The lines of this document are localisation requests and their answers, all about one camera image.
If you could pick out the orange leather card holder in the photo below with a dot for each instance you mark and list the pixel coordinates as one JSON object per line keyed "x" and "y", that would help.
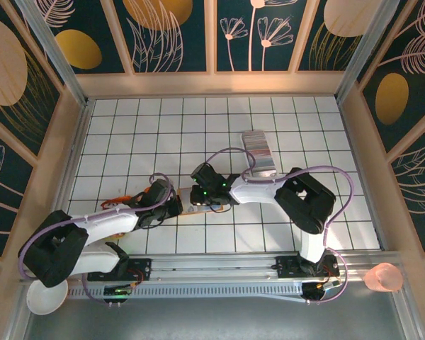
{"x": 198, "y": 212}

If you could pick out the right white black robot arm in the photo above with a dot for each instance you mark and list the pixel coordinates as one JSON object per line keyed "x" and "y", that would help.
{"x": 255, "y": 193}

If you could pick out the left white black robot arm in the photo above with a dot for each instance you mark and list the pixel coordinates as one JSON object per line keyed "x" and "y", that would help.
{"x": 106, "y": 223}

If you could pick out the clear plastic card tray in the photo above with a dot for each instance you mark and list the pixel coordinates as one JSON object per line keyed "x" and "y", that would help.
{"x": 258, "y": 148}

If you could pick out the row of assorted credit cards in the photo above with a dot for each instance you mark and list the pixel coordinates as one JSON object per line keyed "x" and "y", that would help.
{"x": 258, "y": 147}

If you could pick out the colourful snack bag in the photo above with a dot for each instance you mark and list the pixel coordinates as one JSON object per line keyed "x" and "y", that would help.
{"x": 110, "y": 203}

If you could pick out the black controller board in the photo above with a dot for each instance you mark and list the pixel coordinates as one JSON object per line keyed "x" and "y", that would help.
{"x": 117, "y": 294}
{"x": 318, "y": 291}

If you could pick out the white bowl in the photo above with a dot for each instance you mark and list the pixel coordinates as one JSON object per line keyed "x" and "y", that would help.
{"x": 44, "y": 301}

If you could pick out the pink plastic cup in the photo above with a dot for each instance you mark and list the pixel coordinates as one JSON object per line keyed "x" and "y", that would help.
{"x": 382, "y": 278}

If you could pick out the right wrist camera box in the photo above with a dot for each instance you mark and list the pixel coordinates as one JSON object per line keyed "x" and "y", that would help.
{"x": 197, "y": 203}

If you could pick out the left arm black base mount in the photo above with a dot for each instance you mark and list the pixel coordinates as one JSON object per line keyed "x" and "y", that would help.
{"x": 138, "y": 269}

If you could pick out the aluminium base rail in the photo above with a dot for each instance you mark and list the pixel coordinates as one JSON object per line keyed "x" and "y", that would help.
{"x": 212, "y": 269}

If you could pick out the aluminium side rail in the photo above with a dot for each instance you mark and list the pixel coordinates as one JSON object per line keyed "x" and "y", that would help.
{"x": 354, "y": 141}
{"x": 70, "y": 177}

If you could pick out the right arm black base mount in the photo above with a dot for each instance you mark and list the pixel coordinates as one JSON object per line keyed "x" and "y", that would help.
{"x": 287, "y": 266}

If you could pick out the aluminium frame post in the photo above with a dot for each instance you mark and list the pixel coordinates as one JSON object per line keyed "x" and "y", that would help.
{"x": 57, "y": 56}
{"x": 365, "y": 53}

